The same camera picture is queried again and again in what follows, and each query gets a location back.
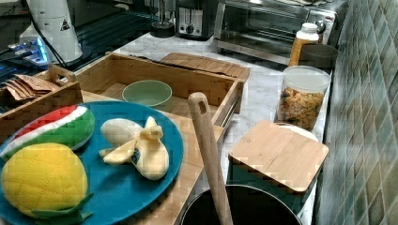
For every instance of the wooden drawer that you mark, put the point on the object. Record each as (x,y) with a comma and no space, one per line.
(109,75)

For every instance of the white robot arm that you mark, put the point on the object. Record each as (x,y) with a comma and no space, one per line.
(50,20)

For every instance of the wooden spoon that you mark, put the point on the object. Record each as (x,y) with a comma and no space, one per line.
(204,132)

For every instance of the wooden cutting board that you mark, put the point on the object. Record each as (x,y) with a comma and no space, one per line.
(207,64)

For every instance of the green ceramic bowl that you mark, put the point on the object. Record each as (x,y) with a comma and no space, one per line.
(154,94)

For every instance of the plush peeled banana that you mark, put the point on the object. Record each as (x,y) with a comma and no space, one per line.
(140,146)

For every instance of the teal container with wooden lid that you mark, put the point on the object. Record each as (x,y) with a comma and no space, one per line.
(280,159)

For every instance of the black toaster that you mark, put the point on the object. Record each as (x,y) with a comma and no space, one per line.
(195,19)

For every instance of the black grinder jar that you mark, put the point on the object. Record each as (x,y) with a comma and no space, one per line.
(162,15)

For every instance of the black utensil pot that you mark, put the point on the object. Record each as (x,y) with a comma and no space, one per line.
(249,206)

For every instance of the clear pasta jar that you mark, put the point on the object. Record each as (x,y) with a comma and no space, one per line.
(302,95)

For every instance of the silver toaster oven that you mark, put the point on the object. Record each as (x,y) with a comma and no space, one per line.
(267,29)

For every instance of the blue plate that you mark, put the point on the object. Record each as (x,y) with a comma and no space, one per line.
(120,191)

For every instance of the plush watermelon slice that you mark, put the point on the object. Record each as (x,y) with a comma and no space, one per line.
(72,126)

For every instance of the dark grey cup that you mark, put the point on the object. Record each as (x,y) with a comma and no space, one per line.
(318,56)

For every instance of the wooden tea bag box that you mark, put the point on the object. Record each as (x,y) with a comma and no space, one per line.
(19,114)

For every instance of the white-capped spice bottle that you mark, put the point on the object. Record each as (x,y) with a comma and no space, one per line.
(306,35)

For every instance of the plush yellow lemon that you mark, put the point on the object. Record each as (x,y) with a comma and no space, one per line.
(48,183)

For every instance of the brown tea bag packets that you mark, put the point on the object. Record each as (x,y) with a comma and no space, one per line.
(23,87)

